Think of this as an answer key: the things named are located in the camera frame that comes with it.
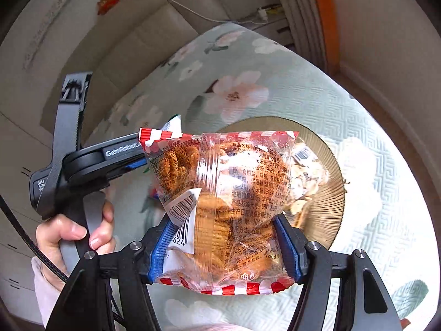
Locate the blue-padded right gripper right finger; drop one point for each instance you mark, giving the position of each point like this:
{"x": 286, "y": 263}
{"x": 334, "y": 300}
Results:
{"x": 309, "y": 264}

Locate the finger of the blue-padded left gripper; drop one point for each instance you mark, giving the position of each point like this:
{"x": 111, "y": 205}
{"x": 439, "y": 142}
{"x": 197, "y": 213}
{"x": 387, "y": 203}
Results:
{"x": 135, "y": 165}

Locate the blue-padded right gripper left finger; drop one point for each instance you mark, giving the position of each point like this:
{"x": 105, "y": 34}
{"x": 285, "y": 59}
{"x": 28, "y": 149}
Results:
{"x": 139, "y": 264}

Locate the red striped biscuit bag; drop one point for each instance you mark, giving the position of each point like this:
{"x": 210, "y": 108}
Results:
{"x": 222, "y": 191}

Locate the pink sleeved left forearm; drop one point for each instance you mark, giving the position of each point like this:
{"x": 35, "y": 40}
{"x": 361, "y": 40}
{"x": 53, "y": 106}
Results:
{"x": 46, "y": 285}

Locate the person's left hand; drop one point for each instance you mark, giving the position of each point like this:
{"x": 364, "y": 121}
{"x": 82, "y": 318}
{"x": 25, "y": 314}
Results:
{"x": 61, "y": 228}

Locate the round gold ribbed tray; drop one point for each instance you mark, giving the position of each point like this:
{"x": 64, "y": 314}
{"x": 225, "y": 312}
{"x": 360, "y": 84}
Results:
{"x": 324, "y": 217}

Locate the floral green quilted bedspread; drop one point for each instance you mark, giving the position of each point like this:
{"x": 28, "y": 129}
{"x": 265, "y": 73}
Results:
{"x": 230, "y": 74}

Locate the beige padded headboard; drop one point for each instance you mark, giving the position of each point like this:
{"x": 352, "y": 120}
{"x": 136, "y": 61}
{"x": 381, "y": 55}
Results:
{"x": 131, "y": 40}

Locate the red wall ornament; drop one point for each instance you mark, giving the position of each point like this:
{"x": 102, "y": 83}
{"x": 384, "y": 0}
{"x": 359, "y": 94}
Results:
{"x": 103, "y": 6}

